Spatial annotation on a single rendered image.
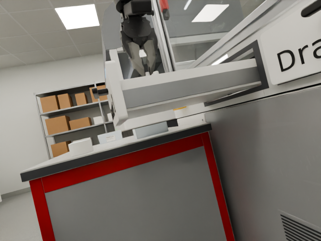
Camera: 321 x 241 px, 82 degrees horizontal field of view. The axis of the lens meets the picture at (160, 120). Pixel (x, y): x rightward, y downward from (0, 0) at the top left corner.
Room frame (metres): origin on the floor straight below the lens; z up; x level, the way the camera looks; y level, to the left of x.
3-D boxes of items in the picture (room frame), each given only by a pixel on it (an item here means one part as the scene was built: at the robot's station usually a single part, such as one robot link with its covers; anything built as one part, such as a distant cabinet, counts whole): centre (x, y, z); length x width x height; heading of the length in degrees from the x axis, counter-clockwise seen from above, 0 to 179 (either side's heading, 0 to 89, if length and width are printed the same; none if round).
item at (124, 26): (0.50, 0.01, 1.08); 0.09 x 0.08 x 0.12; 16
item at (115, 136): (1.06, 0.30, 0.79); 0.13 x 0.09 x 0.05; 105
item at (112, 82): (0.47, 0.10, 0.87); 0.29 x 0.02 x 0.11; 16
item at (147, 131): (0.73, 0.05, 0.78); 0.12 x 0.08 x 0.04; 105
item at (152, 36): (0.49, -0.02, 1.02); 0.05 x 0.02 x 0.09; 106
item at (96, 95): (0.46, 0.13, 0.91); 0.07 x 0.04 x 0.01; 16
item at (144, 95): (0.52, -0.10, 0.86); 0.40 x 0.26 x 0.06; 106
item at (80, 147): (0.61, 0.27, 0.78); 0.07 x 0.07 x 0.04
